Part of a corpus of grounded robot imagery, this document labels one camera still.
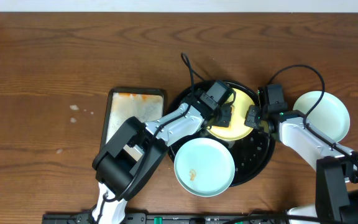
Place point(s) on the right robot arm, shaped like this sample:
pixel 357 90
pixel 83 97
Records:
pixel 336 166

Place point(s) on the black rectangular soapy tray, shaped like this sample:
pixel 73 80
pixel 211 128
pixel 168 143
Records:
pixel 124 102

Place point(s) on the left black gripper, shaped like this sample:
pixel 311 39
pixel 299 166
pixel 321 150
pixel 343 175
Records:
pixel 223 115

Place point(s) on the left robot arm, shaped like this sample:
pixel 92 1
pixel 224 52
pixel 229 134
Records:
pixel 127 161

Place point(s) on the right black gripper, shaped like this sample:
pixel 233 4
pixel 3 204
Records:
pixel 250 121

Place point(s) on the black round tray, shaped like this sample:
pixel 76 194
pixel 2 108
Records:
pixel 250 153

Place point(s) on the yellow plate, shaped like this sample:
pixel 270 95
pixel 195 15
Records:
pixel 236 129

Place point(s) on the light blue plate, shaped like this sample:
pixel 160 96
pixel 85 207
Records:
pixel 204 167
pixel 330 116

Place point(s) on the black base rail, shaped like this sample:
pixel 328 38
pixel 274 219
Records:
pixel 143 218

